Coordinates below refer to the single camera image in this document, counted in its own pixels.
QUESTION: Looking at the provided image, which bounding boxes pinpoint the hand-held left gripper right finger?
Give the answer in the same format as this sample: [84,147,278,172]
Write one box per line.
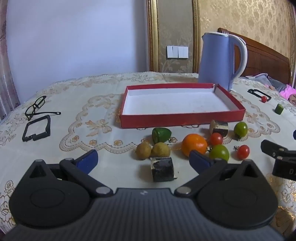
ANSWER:
[174,150,265,198]

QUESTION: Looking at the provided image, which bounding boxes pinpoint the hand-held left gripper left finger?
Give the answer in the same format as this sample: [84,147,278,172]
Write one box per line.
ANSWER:
[22,149,114,198]

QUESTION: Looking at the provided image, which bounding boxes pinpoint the large green tomato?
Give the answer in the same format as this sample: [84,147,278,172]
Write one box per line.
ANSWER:
[209,144,230,162]

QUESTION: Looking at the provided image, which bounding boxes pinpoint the small green tomato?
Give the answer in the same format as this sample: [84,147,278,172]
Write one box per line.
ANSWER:
[233,122,248,139]

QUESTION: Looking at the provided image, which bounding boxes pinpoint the dark green lime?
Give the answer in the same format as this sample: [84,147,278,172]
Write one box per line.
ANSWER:
[152,127,172,143]

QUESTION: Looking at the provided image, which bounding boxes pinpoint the small brown longan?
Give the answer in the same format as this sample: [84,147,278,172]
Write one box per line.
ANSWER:
[136,142,152,160]

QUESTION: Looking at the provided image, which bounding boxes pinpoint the red cardboard box tray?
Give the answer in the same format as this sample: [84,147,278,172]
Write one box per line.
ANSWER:
[120,83,246,129]

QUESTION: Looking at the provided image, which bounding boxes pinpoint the orange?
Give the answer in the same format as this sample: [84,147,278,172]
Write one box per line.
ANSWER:
[181,134,208,158]

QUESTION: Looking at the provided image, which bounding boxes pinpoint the large yellowish longan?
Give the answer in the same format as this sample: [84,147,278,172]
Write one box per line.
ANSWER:
[151,142,171,158]

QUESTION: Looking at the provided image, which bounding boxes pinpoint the pink cloth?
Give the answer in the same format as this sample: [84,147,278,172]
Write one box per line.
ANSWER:
[279,85,296,102]

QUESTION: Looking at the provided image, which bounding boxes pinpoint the grey cloth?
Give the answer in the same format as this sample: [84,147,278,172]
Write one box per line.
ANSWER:
[246,73,287,92]

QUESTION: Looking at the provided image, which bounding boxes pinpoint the black eyeglasses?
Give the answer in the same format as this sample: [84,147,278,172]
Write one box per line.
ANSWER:
[25,96,62,121]

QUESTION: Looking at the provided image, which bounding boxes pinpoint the wooden bed headboard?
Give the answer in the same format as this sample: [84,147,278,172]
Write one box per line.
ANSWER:
[217,28,292,85]

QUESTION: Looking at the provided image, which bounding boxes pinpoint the blue electric kettle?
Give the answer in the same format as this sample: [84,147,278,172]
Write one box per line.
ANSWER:
[198,32,248,92]

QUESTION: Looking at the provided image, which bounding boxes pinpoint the patterned curtain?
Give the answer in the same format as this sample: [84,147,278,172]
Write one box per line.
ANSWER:
[0,0,21,120]

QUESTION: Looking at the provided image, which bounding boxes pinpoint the black square plastic frame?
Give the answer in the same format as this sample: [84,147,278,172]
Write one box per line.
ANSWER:
[22,115,51,142]

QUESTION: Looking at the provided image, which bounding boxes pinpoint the black rectangular plastic frame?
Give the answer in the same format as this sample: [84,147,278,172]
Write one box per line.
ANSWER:
[247,88,271,102]

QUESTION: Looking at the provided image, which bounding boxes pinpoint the white wall light switch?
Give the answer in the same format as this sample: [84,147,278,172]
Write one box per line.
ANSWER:
[166,46,189,59]

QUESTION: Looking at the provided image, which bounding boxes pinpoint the gilded wall moulding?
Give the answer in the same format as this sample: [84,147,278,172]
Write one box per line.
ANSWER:
[191,0,201,73]
[146,0,160,73]

